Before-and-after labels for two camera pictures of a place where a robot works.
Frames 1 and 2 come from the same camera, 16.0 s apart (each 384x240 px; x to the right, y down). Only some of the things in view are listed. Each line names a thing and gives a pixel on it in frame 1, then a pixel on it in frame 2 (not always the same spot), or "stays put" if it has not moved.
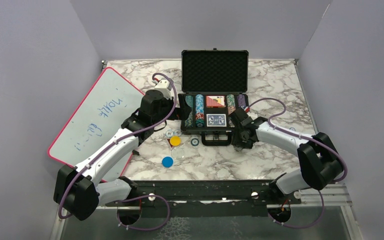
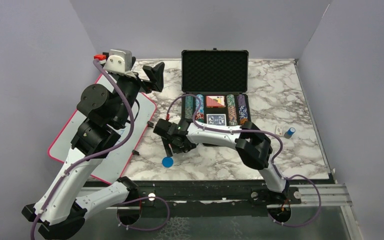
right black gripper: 246,144 to 184,148
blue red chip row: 199,110 stays put
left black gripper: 181,113 to 155,75
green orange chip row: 231,106 stays put
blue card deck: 217,120 stays put
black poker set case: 216,83 stays put
